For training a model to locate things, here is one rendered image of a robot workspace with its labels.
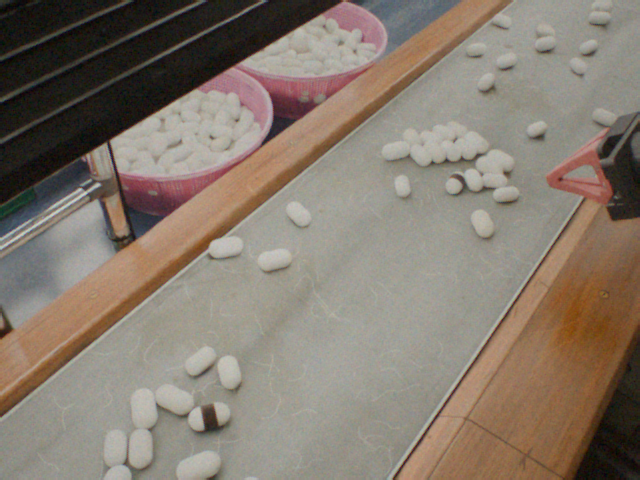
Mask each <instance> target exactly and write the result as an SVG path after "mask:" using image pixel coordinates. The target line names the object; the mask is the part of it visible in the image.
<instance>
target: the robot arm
mask: <svg viewBox="0 0 640 480"><path fill-rule="evenodd" d="M584 165H587V166H592V167H593V169H594V172H595V174H596V176H597V178H591V177H565V176H563V175H565V174H567V173H568V172H570V171H574V170H576V169H578V168H580V167H582V166H584ZM546 179H547V181H548V185H549V187H551V188H555V189H559V190H563V191H567V192H571V193H575V194H579V195H582V196H584V197H587V198H589V199H591V200H593V201H596V202H599V203H601V204H604V205H605V206H606V209H607V211H608V213H609V216H610V218H611V220H613V221H616V220H626V219H634V218H639V217H640V111H638V112H635V113H632V114H628V115H626V114H624V115H620V116H618V117H617V119H616V120H615V121H614V123H613V126H612V127H611V128H606V129H604V130H602V131H601V132H600V133H599V134H597V135H596V136H595V137H594V138H592V139H591V140H590V141H588V142H587V143H586V144H585V145H584V146H583V147H582V148H580V149H579V150H578V151H577V152H575V153H574V154H573V155H571V156H570V157H569V158H567V159H566V160H565V161H563V162H562V163H561V164H559V165H558V166H555V167H554V168H552V169H551V170H550V171H548V172H547V175H546Z"/></svg>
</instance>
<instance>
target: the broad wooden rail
mask: <svg viewBox="0 0 640 480"><path fill-rule="evenodd" d="M639 336H640V217H639V218H634V219H626V220H616V221H613V220H611V218H610V216H609V213H608V211H607V209H606V206H605V205H604V204H601V203H599V202H596V201H593V200H591V199H589V198H587V197H585V198H584V200H583V201H582V203H581V204H580V205H579V207H578V208H577V210H576V211H575V213H574V214H573V216H572V217H571V219H570V220H569V222H568V223H567V224H566V226H565V227H564V229H563V230H562V232H561V233H560V235H559V236H558V238H557V239H556V241H555V242H554V243H553V245H552V246H551V248H550V251H549V252H548V254H547V255H546V257H545V258H544V260H543V261H542V263H541V264H540V265H539V267H538V268H537V270H536V271H535V273H534V274H533V276H532V277H531V279H530V280H529V282H528V283H527V284H526V286H525V287H524V289H523V290H522V292H521V293H520V295H519V296H518V298H517V299H516V301H515V302H514V303H513V305H512V306H511V307H510V308H509V310H508V311H507V313H506V314H505V316H504V317H503V319H502V320H501V322H500V323H499V324H498V326H497V327H496V329H495V330H494V332H493V333H492V335H491V336H490V338H489V339H488V341H487V342H486V343H485V345H484V346H483V348H482V349H481V351H480V352H479V354H478V355H477V357H476V358H475V360H474V361H473V362H472V364H471V365H470V367H469V368H468V370H467V371H466V373H465V374H464V376H463V377H462V379H461V380H460V382H459V384H458V386H457V387H456V389H455V390H454V392H453V393H452V395H451V396H450V398H449V399H448V401H447V402H446V403H445V405H444V406H443V408H442V409H441V411H440V412H439V414H438V415H437V417H436V418H435V420H434V421H433V422H432V424H431V425H430V427H429V428H428V430H427V431H426V433H425V434H424V436H422V438H421V439H420V440H419V442H418V443H417V445H416V446H415V448H414V449H413V451H412V452H411V454H410V455H409V457H408V458H407V460H406V461H405V462H404V464H403V465H402V467H401V468H400V470H399V471H398V473H397V474H396V476H395V477H394V479H393V480H572V479H573V477H574V475H575V473H576V471H577V469H578V466H579V464H580V462H581V461H582V459H583V457H584V455H585V452H586V450H587V448H588V446H589V444H590V442H591V440H592V437H593V435H594V433H595V431H596V429H597V427H598V425H599V423H600V420H601V418H602V416H603V414H604V412H605V410H606V408H607V405H608V404H609V402H610V400H611V398H612V396H613V394H614V391H615V389H616V387H617V385H618V383H619V381H620V379H621V377H622V374H623V372H624V370H625V368H626V366H627V364H628V362H629V359H630V357H631V355H632V353H633V351H634V349H635V347H636V344H637V342H638V340H639Z"/></svg>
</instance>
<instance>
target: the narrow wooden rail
mask: <svg viewBox="0 0 640 480"><path fill-rule="evenodd" d="M513 1H515V0H463V1H462V2H461V3H459V4H458V5H456V6H455V7H454V8H452V9H451V10H450V11H448V12H447V13H445V14H444V15H443V16H441V17H440V18H439V19H437V20H436V21H434V22H433V23H431V24H430V25H429V26H427V27H426V28H425V29H423V30H422V31H420V32H419V33H418V34H416V35H415V36H414V37H412V38H411V39H410V40H408V41H407V42H405V43H404V44H403V45H401V46H400V47H399V48H397V49H396V50H394V51H393V52H392V53H390V54H389V55H388V56H386V57H385V58H384V59H382V60H381V61H379V62H378V63H377V64H375V65H374V66H373V67H371V68H370V69H369V70H367V71H366V72H364V73H363V74H362V75H360V76H359V77H358V78H356V79H355V80H353V81H352V82H349V83H348V84H347V85H345V86H344V87H343V88H341V89H340V90H338V91H337V92H336V93H334V94H333V95H332V96H331V97H330V98H328V99H327V100H326V101H324V102H323V103H322V104H320V105H319V106H318V107H316V108H315V109H313V110H312V111H311V112H309V113H308V114H307V115H305V116H304V117H302V118H301V119H300V120H298V121H297V122H296V123H294V124H293V125H292V126H290V127H289V128H287V129H286V130H285V131H283V132H282V133H281V134H279V135H278V136H276V137H275V138H274V139H272V140H271V141H270V142H268V143H267V144H266V145H264V146H263V147H261V148H260V149H259V150H257V151H256V152H255V153H253V154H252V155H251V156H249V157H248V158H247V159H246V160H244V161H243V162H242V163H240V164H239V165H237V166H236V167H235V168H233V169H232V170H230V171H229V172H227V173H226V174H225V175H223V176H222V177H220V178H219V179H218V180H216V181H215V182H214V183H212V184H211V185H209V186H208V187H207V188H205V189H204V190H203V191H201V192H200V193H199V194H197V195H196V196H194V197H193V198H192V199H190V200H189V201H188V202H186V203H185V204H183V205H182V206H181V207H179V208H178V209H177V210H175V211H174V212H173V213H171V214H170V215H169V216H167V217H166V218H165V219H163V220H162V221H161V222H159V223H158V224H157V225H155V226H154V227H153V228H152V229H150V230H149V231H148V232H146V233H145V234H144V235H142V236H141V237H140V238H138V239H137V240H135V241H134V242H133V243H132V244H131V245H129V246H128V247H126V248H125V249H123V250H122V251H120V252H119V253H118V254H116V255H115V256H113V257H112V258H111V259H109V260H108V261H107V262H105V263H104V264H102V265H101V266H100V267H98V268H97V269H96V270H94V271H93V272H91V273H90V274H89V275H87V276H86V277H85V278H83V279H82V280H81V281H79V282H78V283H76V284H75V285H74V286H73V287H72V288H71V289H69V290H68V291H65V292H64V293H62V294H61V295H60V296H58V297H57V298H56V299H54V300H53V301H51V302H50V303H49V304H47V305H46V306H45V307H43V308H42V309H40V310H39V311H38V312H36V313H35V314H34V315H33V316H32V317H31V318H29V319H28V320H26V321H25V322H24V323H22V324H21V325H20V326H18V327H17V328H16V329H14V330H13V331H11V332H10V333H9V334H7V335H6V336H5V337H4V338H3V339H1V340H0V418H1V417H2V416H4V415H5V414H6V413H7V412H8V411H10V410H12V409H13V408H15V407H16V406H17V405H18V404H20V403H21V401H22V400H23V399H25V398H26V397H27V396H28V395H30V394H31V393H32V392H33V391H35V390H36V389H37V388H38V387H39V386H41V385H42V384H43V383H44V382H46V381H47V380H48V379H49V378H50V377H51V376H52V375H54V374H56V373H57V372H58V371H59V370H61V369H62V368H63V367H64V366H66V365H67V364H68V363H69V362H71V361H72V360H73V359H74V358H75V357H77V356H78V355H79V354H80V353H82V352H83V351H84V350H85V349H87V347H88V346H89V345H90V344H92V343H93V342H94V341H95V340H97V339H98V338H99V337H100V336H102V335H103V334H104V333H105V332H106V331H108V330H109V329H110V328H111V327H113V326H114V325H115V324H116V323H118V322H119V321H120V320H121V319H122V318H125V317H126V316H127V315H129V314H130V313H131V312H132V311H134V310H135V309H136V308H137V307H138V306H140V305H141V304H142V303H143V302H144V301H145V300H146V299H147V298H149V297H150V296H151V295H152V294H153V293H155V292H156V291H157V290H158V289H160V288H161V287H162V286H163V285H165V284H166V283H167V282H168V281H169V280H171V279H172V278H173V277H174V276H176V275H177V274H178V273H179V272H181V271H182V270H183V269H184V268H185V267H187V266H188V265H189V264H190V263H192V262H193V261H194V260H195V259H197V258H198V257H199V256H200V255H202V254H203V253H204V252H205V251H206V250H208V249H209V246H210V244H211V243H212V242H213V241H214V240H217V239H221V238H222V237H224V236H225V235H226V234H227V233H229V232H230V231H231V230H232V229H234V228H235V227H236V226H237V225H238V224H240V223H241V222H242V221H243V220H245V219H246V218H247V217H248V216H250V215H251V214H252V213H253V212H254V211H256V210H257V209H258V208H259V207H261V206H262V205H263V204H264V203H266V202H267V201H268V200H269V199H270V198H272V197H273V196H274V195H275V194H277V193H278V192H279V191H280V190H282V189H283V188H284V187H285V186H286V185H288V184H289V183H290V182H291V181H293V180H294V179H295V178H296V177H298V176H299V175H300V174H301V173H302V172H304V171H305V170H306V169H307V168H309V167H310V166H311V165H312V164H314V163H315V162H316V161H317V160H319V159H320V158H321V157H322V156H323V155H325V154H326V153H327V152H328V151H330V150H331V149H332V148H333V147H335V146H336V145H337V144H338V143H339V142H340V141H341V140H342V139H343V138H345V137H346V136H347V135H348V134H350V133H351V132H352V131H353V130H354V129H356V128H357V127H358V126H359V125H361V124H362V123H363V122H364V121H366V120H367V119H368V118H369V117H370V116H372V115H373V114H374V113H375V112H377V111H378V110H379V109H380V108H382V107H383V106H384V105H385V104H386V103H388V102H389V101H390V100H391V99H393V98H394V97H395V96H396V95H399V94H400V93H401V92H402V91H404V90H405V89H406V88H407V87H409V86H410V85H411V84H412V83H414V82H415V81H416V80H417V79H418V78H420V77H421V76H422V75H423V74H425V73H426V72H427V71H428V70H430V69H431V68H432V67H433V66H434V65H436V64H437V63H438V62H439V61H441V60H442V59H443V58H444V57H446V56H447V55H448V54H449V53H450V52H451V51H452V50H453V49H454V48H456V47H457V46H458V45H459V44H461V43H462V42H463V41H464V40H466V39H467V38H468V37H469V36H472V35H473V34H474V33H475V32H477V31H478V30H479V29H480V28H482V27H483V26H484V25H485V24H486V23H488V22H489V21H490V20H491V19H493V18H494V17H495V16H496V15H497V14H498V13H499V12H500V11H501V10H503V9H504V8H505V7H506V6H508V5H509V4H510V3H511V2H513Z"/></svg>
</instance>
